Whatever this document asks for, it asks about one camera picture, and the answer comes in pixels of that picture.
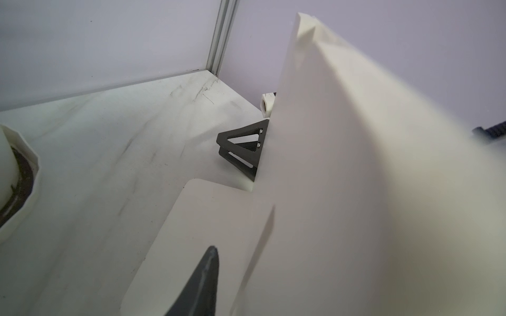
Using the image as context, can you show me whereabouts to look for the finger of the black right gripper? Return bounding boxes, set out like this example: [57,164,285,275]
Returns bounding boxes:
[219,147,258,182]
[216,119,270,151]

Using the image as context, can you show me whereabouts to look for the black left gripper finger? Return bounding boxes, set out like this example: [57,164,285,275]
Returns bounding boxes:
[166,246,220,316]

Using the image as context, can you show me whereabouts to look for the white acrylic menu holder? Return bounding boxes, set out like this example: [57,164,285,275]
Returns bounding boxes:
[120,13,505,315]

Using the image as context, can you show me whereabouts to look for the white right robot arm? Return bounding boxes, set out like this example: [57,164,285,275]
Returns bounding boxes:
[216,118,505,182]

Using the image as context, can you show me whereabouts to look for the potted green plant white pot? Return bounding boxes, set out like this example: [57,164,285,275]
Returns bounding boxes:
[1,125,42,243]

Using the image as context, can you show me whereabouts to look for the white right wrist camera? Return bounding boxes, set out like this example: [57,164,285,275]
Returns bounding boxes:
[260,92,276,118]

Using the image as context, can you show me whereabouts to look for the aluminium frame profiles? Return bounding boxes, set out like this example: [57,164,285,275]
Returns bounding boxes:
[206,0,239,77]

